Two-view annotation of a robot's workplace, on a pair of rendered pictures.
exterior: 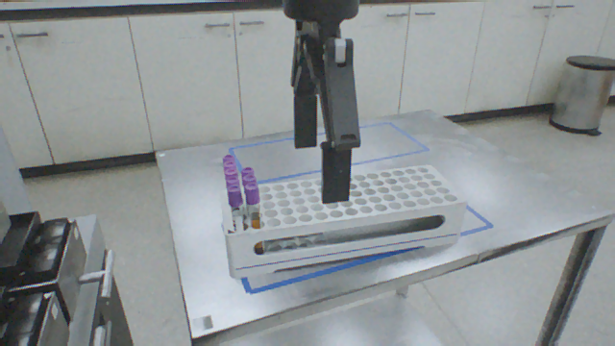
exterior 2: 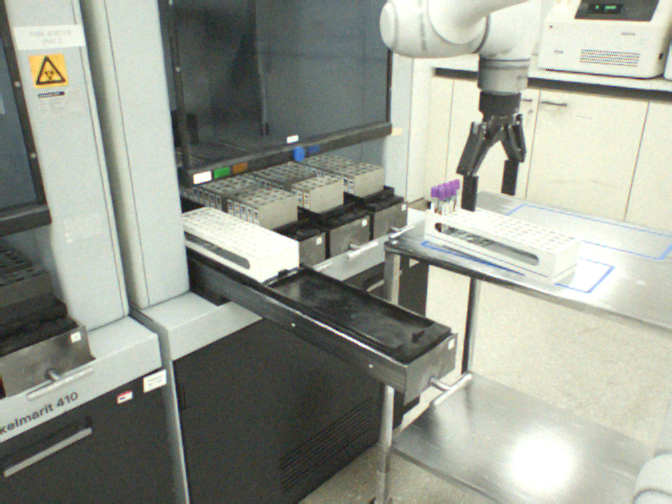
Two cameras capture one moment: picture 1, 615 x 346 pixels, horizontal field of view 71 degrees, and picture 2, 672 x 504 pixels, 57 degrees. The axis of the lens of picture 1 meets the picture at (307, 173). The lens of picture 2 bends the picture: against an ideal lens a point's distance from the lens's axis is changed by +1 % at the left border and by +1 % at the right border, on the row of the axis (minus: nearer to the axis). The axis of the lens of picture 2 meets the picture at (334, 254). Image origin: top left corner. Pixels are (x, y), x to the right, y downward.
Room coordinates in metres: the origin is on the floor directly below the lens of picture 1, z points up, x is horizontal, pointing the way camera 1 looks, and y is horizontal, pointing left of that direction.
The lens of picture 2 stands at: (-0.38, -0.87, 1.32)
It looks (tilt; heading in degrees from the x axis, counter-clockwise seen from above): 24 degrees down; 61
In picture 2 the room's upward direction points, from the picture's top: straight up
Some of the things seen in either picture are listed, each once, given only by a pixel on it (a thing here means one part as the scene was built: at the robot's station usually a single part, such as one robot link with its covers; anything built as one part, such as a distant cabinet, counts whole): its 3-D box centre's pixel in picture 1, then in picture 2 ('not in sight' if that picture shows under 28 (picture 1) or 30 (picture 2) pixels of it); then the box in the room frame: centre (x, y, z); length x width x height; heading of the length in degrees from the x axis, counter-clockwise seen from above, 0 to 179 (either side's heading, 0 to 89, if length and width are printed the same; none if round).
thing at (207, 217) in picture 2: not in sight; (232, 243); (0.00, 0.23, 0.83); 0.30 x 0.10 x 0.06; 107
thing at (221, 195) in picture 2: not in sight; (238, 198); (0.09, 0.44, 0.85); 0.12 x 0.02 x 0.06; 17
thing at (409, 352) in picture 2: not in sight; (292, 296); (0.05, 0.06, 0.78); 0.73 x 0.14 x 0.09; 107
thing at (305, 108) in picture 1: (306, 122); (509, 178); (0.52, 0.00, 0.96); 0.03 x 0.01 x 0.07; 104
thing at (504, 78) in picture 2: not in sight; (502, 75); (0.45, -0.01, 1.16); 0.09 x 0.09 x 0.06
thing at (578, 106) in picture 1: (583, 93); not in sight; (2.77, -1.85, 0.23); 0.38 x 0.31 x 0.46; 17
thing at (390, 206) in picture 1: (340, 215); (497, 238); (0.46, -0.04, 0.85); 0.30 x 0.10 x 0.06; 104
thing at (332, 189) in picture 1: (335, 172); (469, 192); (0.38, -0.03, 0.96); 0.03 x 0.01 x 0.07; 104
